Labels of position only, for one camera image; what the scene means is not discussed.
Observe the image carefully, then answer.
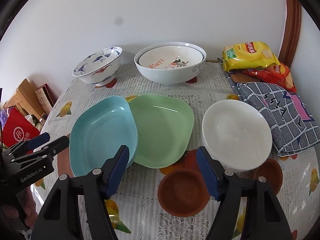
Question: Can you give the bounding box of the brown clay saucer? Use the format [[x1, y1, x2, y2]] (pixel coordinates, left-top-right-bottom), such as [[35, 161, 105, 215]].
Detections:
[[157, 168, 210, 217], [253, 159, 283, 194]]

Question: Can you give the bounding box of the blue square plate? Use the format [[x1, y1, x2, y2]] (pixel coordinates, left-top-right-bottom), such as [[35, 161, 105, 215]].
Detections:
[[69, 96, 138, 177]]

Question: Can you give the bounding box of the white round bowl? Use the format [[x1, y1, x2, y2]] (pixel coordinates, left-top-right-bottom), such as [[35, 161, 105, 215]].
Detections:
[[202, 100, 272, 172]]

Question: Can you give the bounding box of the green square plate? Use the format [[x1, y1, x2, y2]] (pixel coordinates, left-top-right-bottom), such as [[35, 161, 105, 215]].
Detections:
[[129, 94, 194, 168]]

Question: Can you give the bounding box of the person's left hand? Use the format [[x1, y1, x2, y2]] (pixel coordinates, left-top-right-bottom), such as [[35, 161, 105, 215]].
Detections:
[[2, 187, 38, 230]]

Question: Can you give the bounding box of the red paper bag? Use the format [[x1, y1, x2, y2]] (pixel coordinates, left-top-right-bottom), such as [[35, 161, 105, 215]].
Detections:
[[3, 108, 40, 147]]

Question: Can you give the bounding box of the brown plate under blue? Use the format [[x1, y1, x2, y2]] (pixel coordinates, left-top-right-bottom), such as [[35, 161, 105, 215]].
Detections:
[[57, 147, 74, 178]]

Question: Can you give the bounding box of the brown framed picture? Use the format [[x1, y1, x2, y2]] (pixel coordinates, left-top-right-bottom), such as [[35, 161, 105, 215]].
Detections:
[[35, 83, 56, 115]]

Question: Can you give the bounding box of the grey checked folded cloth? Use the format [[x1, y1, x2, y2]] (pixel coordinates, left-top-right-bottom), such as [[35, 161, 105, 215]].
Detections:
[[225, 72, 319, 157]]

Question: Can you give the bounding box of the blue bird patterned bowl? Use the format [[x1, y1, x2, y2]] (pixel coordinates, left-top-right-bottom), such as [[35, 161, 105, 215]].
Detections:
[[73, 47, 123, 87]]

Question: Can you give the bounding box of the lace fruit print tablecloth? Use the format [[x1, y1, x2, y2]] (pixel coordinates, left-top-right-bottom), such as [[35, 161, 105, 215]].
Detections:
[[43, 62, 319, 239]]

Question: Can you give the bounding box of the red chips bag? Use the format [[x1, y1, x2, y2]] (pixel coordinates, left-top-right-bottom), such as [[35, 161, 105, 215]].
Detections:
[[242, 63, 297, 93]]

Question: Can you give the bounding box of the large white outer bowl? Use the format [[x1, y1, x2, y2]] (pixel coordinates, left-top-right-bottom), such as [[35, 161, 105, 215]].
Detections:
[[134, 42, 207, 85]]

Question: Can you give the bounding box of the lemon print inner bowl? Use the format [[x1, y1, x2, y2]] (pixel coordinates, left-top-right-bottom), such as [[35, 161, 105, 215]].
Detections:
[[138, 45, 203, 70]]

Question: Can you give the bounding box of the yellow chips bag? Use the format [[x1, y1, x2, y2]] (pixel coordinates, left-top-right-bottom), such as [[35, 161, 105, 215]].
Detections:
[[222, 41, 280, 72]]

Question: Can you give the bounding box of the brown wooden door frame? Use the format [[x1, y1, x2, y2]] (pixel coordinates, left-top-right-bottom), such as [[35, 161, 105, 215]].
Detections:
[[278, 0, 302, 67]]

